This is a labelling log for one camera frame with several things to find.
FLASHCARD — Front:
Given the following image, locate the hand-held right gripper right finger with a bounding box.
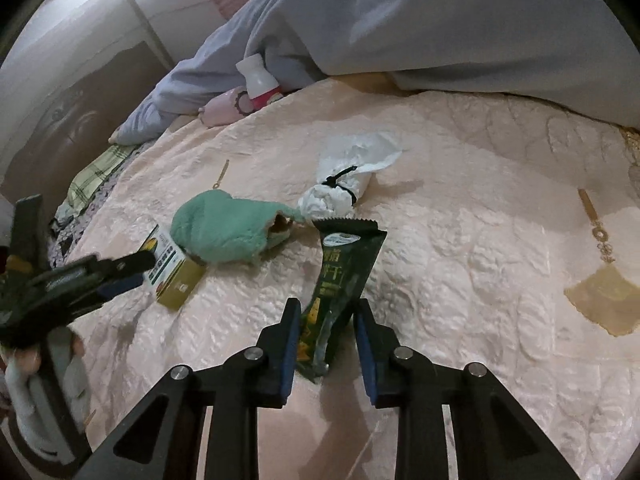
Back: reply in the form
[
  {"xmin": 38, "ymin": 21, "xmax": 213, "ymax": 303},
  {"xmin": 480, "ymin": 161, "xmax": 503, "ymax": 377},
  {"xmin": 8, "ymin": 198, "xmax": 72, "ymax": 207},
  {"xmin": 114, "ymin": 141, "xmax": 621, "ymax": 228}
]
[{"xmin": 352, "ymin": 299, "xmax": 576, "ymax": 480}]

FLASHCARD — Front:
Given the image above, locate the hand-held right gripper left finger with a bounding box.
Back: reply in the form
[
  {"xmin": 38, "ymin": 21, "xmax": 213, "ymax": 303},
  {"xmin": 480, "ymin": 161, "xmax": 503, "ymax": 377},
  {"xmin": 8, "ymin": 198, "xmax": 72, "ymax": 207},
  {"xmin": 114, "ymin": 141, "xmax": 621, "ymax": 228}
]
[{"xmin": 75, "ymin": 297, "xmax": 303, "ymax": 480}]

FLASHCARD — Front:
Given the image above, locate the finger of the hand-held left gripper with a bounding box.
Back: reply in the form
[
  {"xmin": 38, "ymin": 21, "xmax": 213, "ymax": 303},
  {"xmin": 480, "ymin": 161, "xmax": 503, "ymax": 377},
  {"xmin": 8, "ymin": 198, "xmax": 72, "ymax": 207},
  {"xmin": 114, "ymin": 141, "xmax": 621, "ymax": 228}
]
[
  {"xmin": 96, "ymin": 275, "xmax": 147, "ymax": 307},
  {"xmin": 94, "ymin": 249, "xmax": 157, "ymax": 282}
]

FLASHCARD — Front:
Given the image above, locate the yellow green medicine box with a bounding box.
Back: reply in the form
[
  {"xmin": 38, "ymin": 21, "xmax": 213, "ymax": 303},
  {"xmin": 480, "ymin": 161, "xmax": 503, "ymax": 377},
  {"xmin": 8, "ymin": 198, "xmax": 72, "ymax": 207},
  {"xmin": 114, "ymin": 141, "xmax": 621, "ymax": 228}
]
[{"xmin": 139, "ymin": 224, "xmax": 207, "ymax": 312}]

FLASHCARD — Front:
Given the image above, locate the dark green snack wrapper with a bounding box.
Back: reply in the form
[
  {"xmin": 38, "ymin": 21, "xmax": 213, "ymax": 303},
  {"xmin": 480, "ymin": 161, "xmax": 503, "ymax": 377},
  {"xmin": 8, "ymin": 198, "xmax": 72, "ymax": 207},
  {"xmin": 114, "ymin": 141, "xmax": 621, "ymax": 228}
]
[{"xmin": 295, "ymin": 217, "xmax": 389, "ymax": 384}]

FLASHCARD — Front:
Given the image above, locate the person's left hand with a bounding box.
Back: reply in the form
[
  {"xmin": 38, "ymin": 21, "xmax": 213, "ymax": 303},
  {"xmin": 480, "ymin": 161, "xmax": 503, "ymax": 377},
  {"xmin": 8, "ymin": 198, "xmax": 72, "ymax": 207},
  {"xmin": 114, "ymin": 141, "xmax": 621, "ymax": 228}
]
[{"xmin": 0, "ymin": 332, "xmax": 93, "ymax": 461}]

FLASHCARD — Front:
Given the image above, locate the green plush sock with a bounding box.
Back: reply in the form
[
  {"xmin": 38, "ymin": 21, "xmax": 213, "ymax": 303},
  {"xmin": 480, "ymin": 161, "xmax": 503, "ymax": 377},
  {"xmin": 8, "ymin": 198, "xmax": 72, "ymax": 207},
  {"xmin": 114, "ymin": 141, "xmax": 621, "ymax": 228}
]
[{"xmin": 170, "ymin": 190, "xmax": 306, "ymax": 267}]

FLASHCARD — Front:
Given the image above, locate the green plaid cloth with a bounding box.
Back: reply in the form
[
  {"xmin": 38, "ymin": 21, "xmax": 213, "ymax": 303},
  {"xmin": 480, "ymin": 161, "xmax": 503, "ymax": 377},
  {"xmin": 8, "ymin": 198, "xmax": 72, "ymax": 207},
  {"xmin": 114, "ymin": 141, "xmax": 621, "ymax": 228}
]
[{"xmin": 52, "ymin": 144, "xmax": 139, "ymax": 222}]

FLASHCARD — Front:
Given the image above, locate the beige embossed bedspread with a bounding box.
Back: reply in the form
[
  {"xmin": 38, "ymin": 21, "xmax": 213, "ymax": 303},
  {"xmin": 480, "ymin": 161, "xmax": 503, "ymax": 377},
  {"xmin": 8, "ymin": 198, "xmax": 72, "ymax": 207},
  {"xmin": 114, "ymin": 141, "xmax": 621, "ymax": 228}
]
[{"xmin": 64, "ymin": 72, "xmax": 640, "ymax": 480}]

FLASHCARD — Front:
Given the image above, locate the brown headboard panel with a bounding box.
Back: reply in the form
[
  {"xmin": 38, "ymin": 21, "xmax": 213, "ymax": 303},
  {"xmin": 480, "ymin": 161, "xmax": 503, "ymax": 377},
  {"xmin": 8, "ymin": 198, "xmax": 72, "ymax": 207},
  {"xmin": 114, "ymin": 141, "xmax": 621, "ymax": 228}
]
[{"xmin": 0, "ymin": 41, "xmax": 174, "ymax": 198}]

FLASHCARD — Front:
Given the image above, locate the tied white plastic bag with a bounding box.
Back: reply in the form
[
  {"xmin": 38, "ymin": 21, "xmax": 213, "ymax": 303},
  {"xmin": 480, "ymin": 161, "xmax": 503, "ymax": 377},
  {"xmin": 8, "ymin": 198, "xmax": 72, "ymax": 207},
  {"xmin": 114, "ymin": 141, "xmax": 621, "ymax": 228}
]
[{"xmin": 297, "ymin": 131, "xmax": 405, "ymax": 222}]

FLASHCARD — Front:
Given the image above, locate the white pink bottle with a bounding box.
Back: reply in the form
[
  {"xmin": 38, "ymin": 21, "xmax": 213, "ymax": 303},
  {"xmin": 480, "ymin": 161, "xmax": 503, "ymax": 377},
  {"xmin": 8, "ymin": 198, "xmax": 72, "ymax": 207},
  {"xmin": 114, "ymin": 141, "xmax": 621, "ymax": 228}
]
[{"xmin": 235, "ymin": 53, "xmax": 285, "ymax": 111}]

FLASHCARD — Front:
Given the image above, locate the light blue quilt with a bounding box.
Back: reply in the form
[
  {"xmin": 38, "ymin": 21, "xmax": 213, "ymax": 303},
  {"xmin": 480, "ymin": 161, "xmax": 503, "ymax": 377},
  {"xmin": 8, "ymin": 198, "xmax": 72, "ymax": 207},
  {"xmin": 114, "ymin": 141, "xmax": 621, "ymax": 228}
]
[{"xmin": 108, "ymin": 0, "xmax": 640, "ymax": 147}]

